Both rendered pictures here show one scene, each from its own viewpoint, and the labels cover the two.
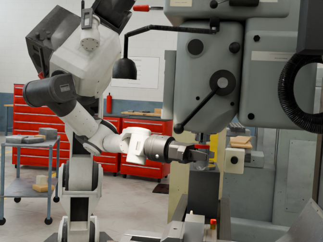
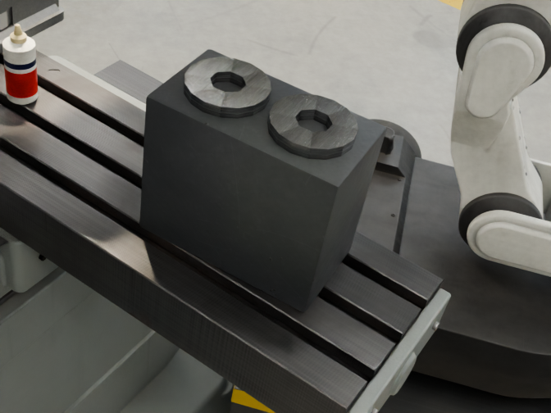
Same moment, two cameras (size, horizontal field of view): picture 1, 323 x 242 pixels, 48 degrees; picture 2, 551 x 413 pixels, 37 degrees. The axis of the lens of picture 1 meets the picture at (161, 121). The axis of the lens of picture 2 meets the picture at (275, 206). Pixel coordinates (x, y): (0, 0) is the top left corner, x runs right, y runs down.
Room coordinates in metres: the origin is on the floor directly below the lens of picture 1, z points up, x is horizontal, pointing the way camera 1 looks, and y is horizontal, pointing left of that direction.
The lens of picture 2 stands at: (1.73, -0.84, 1.62)
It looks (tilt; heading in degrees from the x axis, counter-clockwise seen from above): 42 degrees down; 107
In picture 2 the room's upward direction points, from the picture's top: 12 degrees clockwise
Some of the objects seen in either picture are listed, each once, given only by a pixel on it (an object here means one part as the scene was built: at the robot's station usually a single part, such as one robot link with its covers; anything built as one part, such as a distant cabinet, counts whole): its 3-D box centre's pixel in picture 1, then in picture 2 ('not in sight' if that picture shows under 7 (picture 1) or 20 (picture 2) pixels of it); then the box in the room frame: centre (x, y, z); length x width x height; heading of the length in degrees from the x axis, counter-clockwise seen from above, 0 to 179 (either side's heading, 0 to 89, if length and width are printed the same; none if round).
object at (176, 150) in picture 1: (175, 151); not in sight; (1.15, -0.05, 1.24); 0.13 x 0.12 x 0.10; 150
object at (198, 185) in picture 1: (202, 186); (257, 174); (1.51, -0.19, 1.04); 0.22 x 0.12 x 0.20; 175
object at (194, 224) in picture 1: (194, 228); not in sight; (0.97, -0.11, 1.05); 0.06 x 0.05 x 0.06; 172
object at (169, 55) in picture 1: (169, 85); not in sight; (1.12, -0.02, 1.44); 0.04 x 0.04 x 0.21; 80
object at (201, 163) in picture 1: (201, 156); not in sight; (1.10, -0.13, 1.23); 0.05 x 0.05 x 0.06
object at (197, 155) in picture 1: (197, 156); not in sight; (1.08, -0.11, 1.24); 0.06 x 0.02 x 0.03; 60
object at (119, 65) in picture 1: (124, 68); not in sight; (1.06, 0.11, 1.48); 0.07 x 0.07 x 0.06
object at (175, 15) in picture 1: (225, 8); not in sight; (1.09, -0.17, 1.68); 0.34 x 0.24 x 0.10; 80
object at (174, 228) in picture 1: (173, 235); not in sight; (0.98, -0.05, 1.03); 0.12 x 0.06 x 0.04; 172
